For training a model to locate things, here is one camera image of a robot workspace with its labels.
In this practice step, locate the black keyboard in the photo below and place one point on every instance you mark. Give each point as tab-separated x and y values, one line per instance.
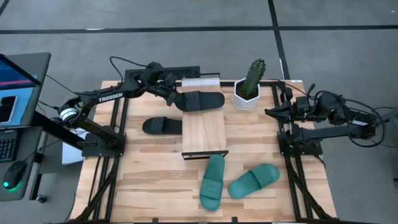
189	72
7	146

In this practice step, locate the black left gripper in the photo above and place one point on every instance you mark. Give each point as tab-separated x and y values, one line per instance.
171	98

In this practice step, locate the white box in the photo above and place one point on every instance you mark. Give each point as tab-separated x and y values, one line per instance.
70	154

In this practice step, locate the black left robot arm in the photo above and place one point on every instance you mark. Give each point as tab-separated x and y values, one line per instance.
109	96

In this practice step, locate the black rubber slide sandal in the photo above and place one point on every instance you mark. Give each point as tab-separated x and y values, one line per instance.
205	101
161	126

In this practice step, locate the black aluminium table frame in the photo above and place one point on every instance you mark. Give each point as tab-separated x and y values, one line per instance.
270	83

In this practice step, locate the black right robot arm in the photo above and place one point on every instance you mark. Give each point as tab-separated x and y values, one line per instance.
326	132

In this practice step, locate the grey desk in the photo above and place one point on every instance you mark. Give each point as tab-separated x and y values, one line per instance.
29	174

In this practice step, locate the green cactus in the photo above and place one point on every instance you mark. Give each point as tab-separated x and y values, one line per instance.
253	77

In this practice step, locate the black caster wheel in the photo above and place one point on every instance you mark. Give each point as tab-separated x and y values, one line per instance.
41	199

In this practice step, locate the black desk support bar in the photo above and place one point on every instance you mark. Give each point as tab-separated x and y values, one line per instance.
46	124

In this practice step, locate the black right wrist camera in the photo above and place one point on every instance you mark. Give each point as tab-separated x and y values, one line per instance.
302	104

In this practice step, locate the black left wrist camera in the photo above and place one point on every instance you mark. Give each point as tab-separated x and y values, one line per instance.
171	81

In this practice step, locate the wooden shelf black metal frame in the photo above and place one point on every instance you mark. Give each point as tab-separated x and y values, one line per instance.
203	133

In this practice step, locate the black computer mouse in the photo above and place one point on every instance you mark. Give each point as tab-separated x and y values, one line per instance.
14	174

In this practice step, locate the black smartphone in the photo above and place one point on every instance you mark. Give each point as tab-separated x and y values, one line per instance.
7	109

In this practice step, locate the green rubber slide sandal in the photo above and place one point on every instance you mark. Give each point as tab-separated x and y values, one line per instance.
212	183
253	180

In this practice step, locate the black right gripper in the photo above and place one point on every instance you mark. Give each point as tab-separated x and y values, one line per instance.
300	115

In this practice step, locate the grey floor stand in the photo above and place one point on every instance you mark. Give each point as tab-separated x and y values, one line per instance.
392	121

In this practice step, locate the computer monitor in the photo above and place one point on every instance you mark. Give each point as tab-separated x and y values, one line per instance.
28	102

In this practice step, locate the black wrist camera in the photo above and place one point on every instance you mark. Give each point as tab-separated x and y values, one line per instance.
302	104
171	81

